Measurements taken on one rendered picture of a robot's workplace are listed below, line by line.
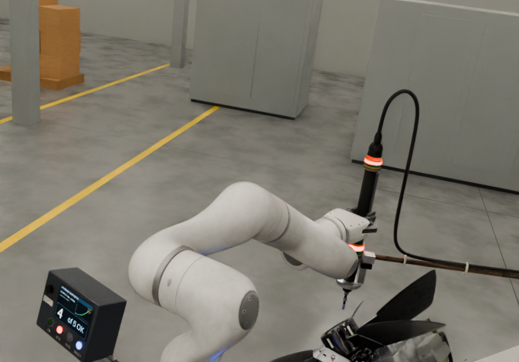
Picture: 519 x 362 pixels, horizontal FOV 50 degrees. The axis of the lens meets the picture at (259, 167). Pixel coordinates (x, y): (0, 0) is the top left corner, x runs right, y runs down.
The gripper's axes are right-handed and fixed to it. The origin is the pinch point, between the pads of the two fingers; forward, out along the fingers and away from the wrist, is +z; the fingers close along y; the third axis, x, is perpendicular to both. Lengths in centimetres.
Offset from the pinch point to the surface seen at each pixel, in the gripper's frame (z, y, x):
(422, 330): 5.7, 20.8, -27.5
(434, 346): 35, 18, -50
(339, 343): 4.4, -0.8, -43.7
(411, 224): 378, -114, -163
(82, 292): -39, -66, -40
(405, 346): 30, 11, -52
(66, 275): -36, -78, -41
